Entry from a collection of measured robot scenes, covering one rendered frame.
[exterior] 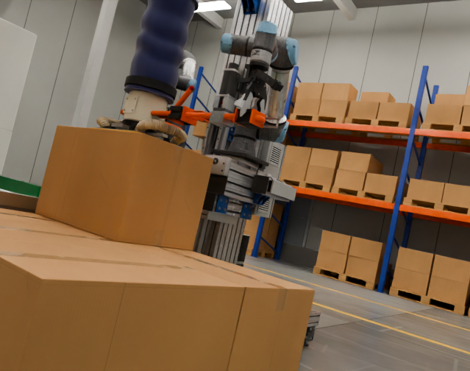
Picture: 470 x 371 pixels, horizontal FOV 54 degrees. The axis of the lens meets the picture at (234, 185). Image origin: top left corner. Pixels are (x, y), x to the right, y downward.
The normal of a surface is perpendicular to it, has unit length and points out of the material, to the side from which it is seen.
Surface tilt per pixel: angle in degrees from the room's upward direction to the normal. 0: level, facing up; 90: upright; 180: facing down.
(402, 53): 90
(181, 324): 90
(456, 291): 90
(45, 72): 90
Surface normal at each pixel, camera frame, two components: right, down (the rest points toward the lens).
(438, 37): -0.55, -0.18
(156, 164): 0.76, 0.13
